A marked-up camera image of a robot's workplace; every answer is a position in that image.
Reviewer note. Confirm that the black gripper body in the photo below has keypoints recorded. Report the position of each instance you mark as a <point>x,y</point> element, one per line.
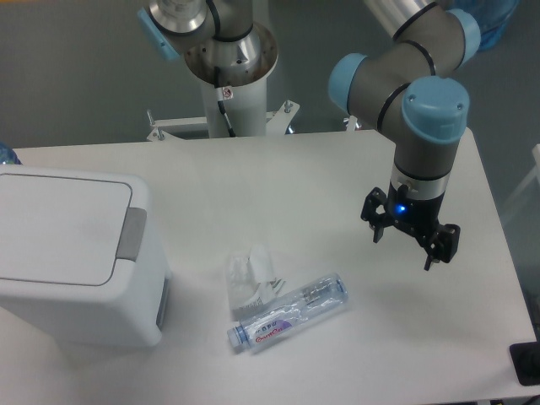
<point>417,218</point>

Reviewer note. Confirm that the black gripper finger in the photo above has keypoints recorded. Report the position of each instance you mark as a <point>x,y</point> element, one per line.
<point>374,212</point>
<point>442,245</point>

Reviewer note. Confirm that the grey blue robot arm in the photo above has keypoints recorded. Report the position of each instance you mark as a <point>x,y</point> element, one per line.
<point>409,96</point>

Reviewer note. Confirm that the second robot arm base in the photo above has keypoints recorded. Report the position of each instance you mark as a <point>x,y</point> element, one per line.
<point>174,27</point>

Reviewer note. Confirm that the white trash can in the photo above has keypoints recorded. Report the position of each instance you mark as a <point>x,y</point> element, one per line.
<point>81,257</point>

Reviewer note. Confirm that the black device at table edge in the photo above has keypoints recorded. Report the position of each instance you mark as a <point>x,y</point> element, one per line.
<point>525,358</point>

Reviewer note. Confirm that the crumpled white plastic wrapper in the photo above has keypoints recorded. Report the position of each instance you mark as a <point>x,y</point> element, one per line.
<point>251,282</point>

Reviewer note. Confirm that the clear plastic water bottle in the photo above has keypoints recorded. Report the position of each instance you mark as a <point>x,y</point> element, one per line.
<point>289,314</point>

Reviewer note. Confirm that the blue water jug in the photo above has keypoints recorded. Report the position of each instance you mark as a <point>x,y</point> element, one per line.
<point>492,17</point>

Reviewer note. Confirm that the blue object at left edge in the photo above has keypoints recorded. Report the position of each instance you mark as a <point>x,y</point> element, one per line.
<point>8,156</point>

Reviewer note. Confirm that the white frame at right edge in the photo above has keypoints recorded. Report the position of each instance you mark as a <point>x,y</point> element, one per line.
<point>518,199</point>

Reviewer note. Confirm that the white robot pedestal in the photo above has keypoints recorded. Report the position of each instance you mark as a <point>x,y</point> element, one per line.
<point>233,81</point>

